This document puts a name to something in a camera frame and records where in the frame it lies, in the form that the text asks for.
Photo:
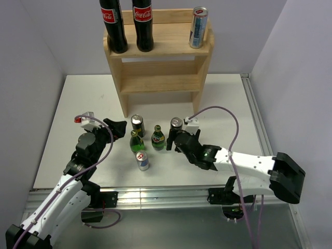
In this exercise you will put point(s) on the black yellow can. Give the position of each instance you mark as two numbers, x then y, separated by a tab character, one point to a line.
176	123
137	122

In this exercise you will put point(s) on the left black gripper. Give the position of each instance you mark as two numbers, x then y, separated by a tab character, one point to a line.
117	128

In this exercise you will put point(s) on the left cola bottle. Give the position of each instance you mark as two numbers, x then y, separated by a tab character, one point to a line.
113	20

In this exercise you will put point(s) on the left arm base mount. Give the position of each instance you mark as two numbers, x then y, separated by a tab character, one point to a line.
101	200

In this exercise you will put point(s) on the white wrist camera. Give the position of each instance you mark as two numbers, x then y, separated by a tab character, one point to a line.
87	123
191	125

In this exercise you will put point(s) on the silver blue can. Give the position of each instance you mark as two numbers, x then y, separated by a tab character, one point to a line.
142	160
198	25

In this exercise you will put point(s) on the green glass bottle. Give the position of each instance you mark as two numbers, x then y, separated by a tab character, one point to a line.
158	139
136	142

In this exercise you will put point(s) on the front aluminium rail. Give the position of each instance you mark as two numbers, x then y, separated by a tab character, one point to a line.
149	198

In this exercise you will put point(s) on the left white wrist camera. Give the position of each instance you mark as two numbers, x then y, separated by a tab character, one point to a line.
87	123

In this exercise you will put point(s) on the right cola bottle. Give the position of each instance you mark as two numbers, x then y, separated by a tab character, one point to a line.
143	21

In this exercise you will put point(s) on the wooden shelf unit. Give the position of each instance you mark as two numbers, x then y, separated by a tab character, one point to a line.
172	65

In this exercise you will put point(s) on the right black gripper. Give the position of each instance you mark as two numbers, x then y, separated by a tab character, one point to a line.
169	140

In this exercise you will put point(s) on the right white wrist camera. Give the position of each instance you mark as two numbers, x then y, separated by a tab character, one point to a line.
191	125

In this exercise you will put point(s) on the aluminium rail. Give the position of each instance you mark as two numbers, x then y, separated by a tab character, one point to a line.
257	119
149	198

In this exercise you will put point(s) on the cola bottle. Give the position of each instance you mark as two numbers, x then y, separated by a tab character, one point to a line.
113	20
143	21

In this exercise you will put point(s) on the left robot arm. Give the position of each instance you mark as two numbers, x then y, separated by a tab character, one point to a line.
74	191

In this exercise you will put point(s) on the right side aluminium rail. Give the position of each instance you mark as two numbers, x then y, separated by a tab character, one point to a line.
257	119

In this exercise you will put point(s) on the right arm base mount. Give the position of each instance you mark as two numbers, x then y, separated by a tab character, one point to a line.
230	202

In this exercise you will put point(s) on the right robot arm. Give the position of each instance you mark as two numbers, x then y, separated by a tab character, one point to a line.
277	175

